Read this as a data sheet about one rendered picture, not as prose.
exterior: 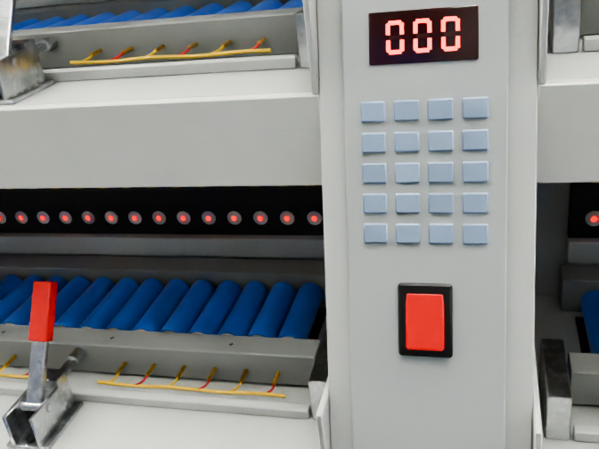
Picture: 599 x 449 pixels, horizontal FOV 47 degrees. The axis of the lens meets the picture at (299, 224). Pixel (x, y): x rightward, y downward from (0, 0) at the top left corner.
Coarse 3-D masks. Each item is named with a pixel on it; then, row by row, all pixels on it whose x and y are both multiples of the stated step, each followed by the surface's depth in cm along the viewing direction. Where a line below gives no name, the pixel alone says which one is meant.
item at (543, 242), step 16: (544, 192) 49; (560, 192) 48; (544, 208) 49; (560, 208) 48; (544, 224) 49; (560, 224) 49; (544, 240) 49; (560, 240) 49; (96, 256) 59; (112, 256) 58; (128, 256) 58; (144, 256) 58; (160, 256) 57; (176, 256) 57; (544, 256) 49; (560, 256) 49; (544, 272) 49; (544, 288) 50
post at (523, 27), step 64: (320, 0) 31; (512, 0) 29; (320, 64) 31; (512, 64) 29; (320, 128) 32; (512, 128) 29; (512, 192) 30; (512, 256) 30; (512, 320) 31; (512, 384) 31; (512, 448) 32
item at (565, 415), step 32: (576, 192) 45; (576, 224) 46; (576, 256) 46; (576, 288) 45; (544, 320) 45; (576, 320) 44; (544, 352) 38; (576, 352) 42; (544, 384) 37; (576, 384) 37; (544, 416) 36; (576, 416) 37; (544, 448) 35; (576, 448) 35
